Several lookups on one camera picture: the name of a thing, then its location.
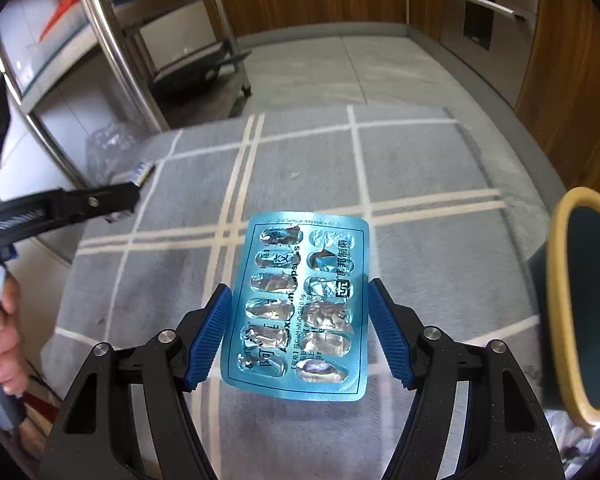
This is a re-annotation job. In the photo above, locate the dark bin with tan rim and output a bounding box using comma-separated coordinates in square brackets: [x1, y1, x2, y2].
[527, 187, 600, 436]

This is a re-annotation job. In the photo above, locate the clear plastic wrap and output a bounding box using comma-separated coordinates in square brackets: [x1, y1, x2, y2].
[85, 122, 153, 186]

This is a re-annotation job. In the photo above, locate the grey checked mat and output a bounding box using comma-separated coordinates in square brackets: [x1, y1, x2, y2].
[40, 105, 566, 480]

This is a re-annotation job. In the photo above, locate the metal shelf rack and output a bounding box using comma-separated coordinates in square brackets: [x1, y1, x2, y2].
[115, 0, 253, 111]

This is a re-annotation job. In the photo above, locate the white crumpled plastic bag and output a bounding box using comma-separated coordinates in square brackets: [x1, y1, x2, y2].
[545, 410, 600, 466]

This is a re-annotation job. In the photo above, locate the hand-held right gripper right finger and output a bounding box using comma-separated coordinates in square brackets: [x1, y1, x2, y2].
[369, 277, 566, 480]

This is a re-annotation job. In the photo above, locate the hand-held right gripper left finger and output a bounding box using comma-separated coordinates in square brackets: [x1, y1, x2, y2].
[40, 282, 231, 480]

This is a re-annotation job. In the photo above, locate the stainless steel oven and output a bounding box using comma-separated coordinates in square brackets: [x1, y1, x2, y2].
[437, 0, 538, 106]

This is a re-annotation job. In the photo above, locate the orange white plastic bag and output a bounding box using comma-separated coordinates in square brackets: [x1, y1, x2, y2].
[40, 0, 88, 41]

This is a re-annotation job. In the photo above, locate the blue blister pack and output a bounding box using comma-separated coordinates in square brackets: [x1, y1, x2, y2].
[219, 211, 371, 403]

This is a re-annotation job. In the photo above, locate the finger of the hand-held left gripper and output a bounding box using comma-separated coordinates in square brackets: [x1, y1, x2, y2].
[45, 182, 142, 226]

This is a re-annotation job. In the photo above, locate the stainless steel tube frame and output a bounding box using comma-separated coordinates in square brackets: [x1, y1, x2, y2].
[0, 0, 168, 188]

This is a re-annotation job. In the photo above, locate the person's left hand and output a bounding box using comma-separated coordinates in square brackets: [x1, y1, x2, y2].
[0, 276, 28, 396]

